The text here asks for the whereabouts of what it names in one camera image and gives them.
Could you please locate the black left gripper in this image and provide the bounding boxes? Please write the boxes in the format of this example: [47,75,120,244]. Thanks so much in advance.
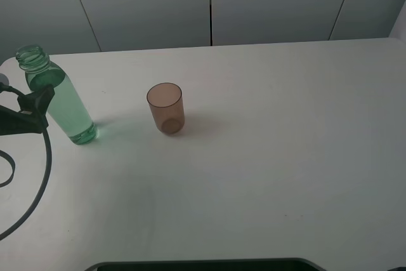
[0,85,55,136]

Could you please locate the green transparent water bottle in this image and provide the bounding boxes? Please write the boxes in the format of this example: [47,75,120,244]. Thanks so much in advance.
[16,45,96,145]

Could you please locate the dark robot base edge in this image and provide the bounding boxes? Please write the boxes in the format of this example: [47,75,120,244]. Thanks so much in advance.
[88,258,323,271]

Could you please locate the pink translucent plastic cup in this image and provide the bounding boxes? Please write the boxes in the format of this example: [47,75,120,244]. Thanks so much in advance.
[147,83,185,135]

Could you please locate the black camera cable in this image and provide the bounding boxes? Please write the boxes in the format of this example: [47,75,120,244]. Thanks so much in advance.
[0,84,53,241]

